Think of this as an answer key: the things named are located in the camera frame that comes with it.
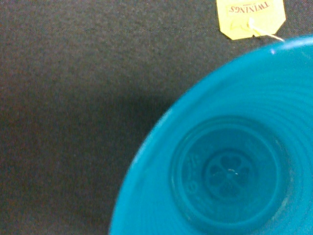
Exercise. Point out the blue plastic cup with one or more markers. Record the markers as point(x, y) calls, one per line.
point(233, 156)

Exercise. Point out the black tablecloth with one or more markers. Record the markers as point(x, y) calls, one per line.
point(83, 83)

